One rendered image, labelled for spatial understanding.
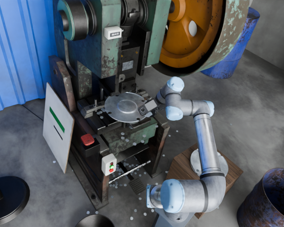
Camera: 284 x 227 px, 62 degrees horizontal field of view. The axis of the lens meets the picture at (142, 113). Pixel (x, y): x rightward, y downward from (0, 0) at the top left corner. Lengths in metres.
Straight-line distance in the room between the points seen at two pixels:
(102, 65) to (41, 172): 1.24
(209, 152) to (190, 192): 0.20
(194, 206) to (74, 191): 1.31
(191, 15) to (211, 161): 0.84
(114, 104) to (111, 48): 0.45
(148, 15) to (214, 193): 0.90
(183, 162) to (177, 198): 0.99
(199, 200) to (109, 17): 0.83
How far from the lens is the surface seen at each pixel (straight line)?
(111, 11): 1.12
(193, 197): 0.90
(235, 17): 1.29
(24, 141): 2.43
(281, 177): 2.11
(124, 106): 1.51
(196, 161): 1.87
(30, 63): 2.56
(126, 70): 1.39
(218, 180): 0.96
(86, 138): 1.36
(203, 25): 1.40
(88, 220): 1.89
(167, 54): 1.62
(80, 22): 1.12
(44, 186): 2.11
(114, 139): 1.50
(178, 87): 1.08
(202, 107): 1.09
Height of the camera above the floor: 1.79
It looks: 43 degrees down
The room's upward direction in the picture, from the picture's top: 10 degrees clockwise
